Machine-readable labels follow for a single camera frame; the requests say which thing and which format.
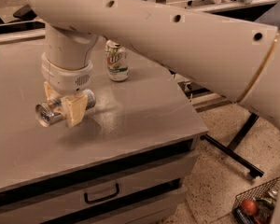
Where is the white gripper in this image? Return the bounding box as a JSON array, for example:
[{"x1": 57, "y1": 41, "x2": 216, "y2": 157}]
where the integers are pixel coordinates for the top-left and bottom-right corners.
[{"x1": 41, "y1": 54, "x2": 93, "y2": 128}]

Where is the silver blue redbull can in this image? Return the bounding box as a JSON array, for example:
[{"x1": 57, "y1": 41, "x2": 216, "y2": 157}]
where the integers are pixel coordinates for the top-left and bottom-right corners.
[{"x1": 35, "y1": 89, "x2": 96, "y2": 127}]

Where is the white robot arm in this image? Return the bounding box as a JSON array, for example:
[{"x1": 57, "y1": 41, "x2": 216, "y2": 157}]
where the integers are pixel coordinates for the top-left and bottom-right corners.
[{"x1": 27, "y1": 0, "x2": 280, "y2": 224}]

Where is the grey drawer cabinet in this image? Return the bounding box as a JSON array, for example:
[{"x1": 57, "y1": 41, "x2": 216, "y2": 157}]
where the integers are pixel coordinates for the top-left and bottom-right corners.
[{"x1": 0, "y1": 137, "x2": 201, "y2": 224}]

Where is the black office chair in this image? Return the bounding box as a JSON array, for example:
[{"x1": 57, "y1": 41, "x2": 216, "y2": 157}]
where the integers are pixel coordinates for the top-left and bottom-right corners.
[{"x1": 0, "y1": 0, "x2": 35, "y2": 26}]

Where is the red apple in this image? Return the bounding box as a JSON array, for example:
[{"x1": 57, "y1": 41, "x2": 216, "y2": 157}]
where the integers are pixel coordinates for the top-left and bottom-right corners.
[{"x1": 241, "y1": 199, "x2": 258, "y2": 216}]

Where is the green packet in basket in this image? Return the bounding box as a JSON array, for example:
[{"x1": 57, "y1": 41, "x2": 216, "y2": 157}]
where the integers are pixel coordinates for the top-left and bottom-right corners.
[{"x1": 257, "y1": 198, "x2": 275, "y2": 211}]

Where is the black drawer handle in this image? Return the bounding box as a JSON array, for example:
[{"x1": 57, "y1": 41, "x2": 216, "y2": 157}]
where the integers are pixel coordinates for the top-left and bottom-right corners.
[{"x1": 83, "y1": 183, "x2": 119, "y2": 204}]

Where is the black metal floor frame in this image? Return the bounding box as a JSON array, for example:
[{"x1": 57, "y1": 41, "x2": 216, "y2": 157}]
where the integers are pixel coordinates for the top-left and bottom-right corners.
[{"x1": 201, "y1": 113, "x2": 264, "y2": 178}]

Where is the black wire basket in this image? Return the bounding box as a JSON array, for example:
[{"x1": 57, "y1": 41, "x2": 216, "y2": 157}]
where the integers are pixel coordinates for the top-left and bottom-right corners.
[{"x1": 231, "y1": 177, "x2": 280, "y2": 224}]

